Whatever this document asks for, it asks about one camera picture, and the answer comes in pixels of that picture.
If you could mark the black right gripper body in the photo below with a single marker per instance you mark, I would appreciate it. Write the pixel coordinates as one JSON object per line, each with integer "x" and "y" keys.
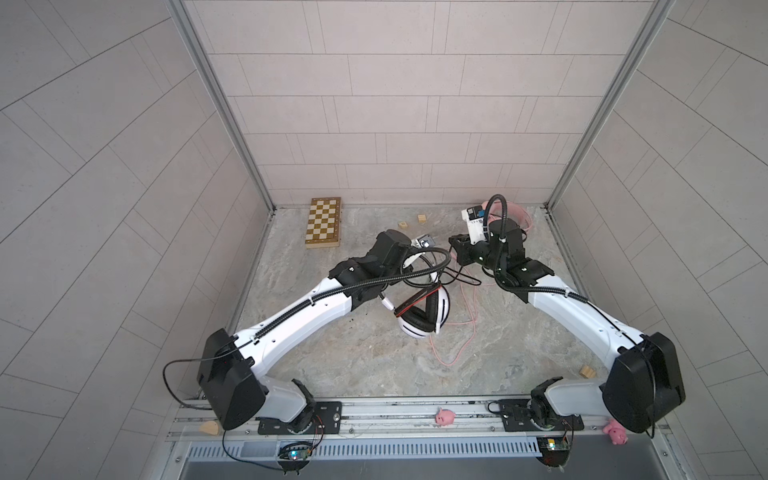
{"x": 474, "y": 253}

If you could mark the pink pig toy centre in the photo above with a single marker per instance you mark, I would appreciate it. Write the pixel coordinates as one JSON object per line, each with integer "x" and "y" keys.
{"x": 445, "y": 417}

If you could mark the circuit board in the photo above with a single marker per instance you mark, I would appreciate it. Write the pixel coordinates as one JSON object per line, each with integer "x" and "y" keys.
{"x": 296, "y": 452}
{"x": 554, "y": 451}

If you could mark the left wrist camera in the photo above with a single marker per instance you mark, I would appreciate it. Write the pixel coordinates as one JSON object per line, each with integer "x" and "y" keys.
{"x": 423, "y": 241}

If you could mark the wooden chess board box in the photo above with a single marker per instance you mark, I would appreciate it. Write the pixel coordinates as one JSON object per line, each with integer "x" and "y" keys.
{"x": 323, "y": 225}

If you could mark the pink headphones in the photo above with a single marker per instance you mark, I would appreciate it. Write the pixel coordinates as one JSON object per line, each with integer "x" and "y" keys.
{"x": 515, "y": 212}

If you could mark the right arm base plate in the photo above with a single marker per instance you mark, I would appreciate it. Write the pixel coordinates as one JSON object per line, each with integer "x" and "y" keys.
{"x": 522, "y": 415}

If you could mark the right circuit board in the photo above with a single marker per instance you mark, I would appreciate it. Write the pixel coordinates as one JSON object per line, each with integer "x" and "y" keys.
{"x": 554, "y": 451}

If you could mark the pink pig toy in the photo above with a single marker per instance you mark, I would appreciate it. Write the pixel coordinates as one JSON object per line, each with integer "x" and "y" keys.
{"x": 616, "y": 432}
{"x": 445, "y": 417}

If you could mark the left circuit board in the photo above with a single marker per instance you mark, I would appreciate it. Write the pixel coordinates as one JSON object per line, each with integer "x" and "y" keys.
{"x": 296, "y": 452}

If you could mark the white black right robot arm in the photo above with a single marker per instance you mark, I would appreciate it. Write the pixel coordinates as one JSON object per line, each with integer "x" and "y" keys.
{"x": 644, "y": 381}

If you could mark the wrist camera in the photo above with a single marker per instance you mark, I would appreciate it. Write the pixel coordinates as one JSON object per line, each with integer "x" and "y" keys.
{"x": 423, "y": 241}
{"x": 475, "y": 219}

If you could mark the metal corner post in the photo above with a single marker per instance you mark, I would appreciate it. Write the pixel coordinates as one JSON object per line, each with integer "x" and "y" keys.
{"x": 199, "y": 56}
{"x": 644, "y": 38}

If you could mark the right metal corner post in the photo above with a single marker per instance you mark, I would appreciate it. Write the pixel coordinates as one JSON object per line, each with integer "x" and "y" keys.
{"x": 644, "y": 38}

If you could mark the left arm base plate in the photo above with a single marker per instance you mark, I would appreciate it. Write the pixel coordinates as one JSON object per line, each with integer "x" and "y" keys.
{"x": 320, "y": 417}

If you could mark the tan object on rail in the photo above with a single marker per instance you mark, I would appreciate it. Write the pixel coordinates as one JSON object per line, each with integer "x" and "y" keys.
{"x": 211, "y": 428}

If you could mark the pink pig toy right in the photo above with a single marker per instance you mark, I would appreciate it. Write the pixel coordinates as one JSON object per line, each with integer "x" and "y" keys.
{"x": 616, "y": 432}

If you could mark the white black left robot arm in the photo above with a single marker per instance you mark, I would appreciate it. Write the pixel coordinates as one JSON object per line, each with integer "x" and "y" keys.
{"x": 233, "y": 372}

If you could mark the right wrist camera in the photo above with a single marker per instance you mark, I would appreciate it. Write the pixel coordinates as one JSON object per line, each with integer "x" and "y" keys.
{"x": 475, "y": 219}

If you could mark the small wooden block right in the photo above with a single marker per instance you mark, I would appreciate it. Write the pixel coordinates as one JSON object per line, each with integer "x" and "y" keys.
{"x": 587, "y": 372}

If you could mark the white black headphones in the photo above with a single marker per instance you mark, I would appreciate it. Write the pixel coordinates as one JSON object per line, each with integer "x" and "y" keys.
{"x": 425, "y": 312}

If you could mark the left metal corner post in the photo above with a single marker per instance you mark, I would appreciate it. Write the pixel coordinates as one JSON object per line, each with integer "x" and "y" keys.
{"x": 199, "y": 56}

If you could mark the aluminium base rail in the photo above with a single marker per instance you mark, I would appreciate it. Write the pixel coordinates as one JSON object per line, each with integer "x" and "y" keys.
{"x": 384, "y": 417}

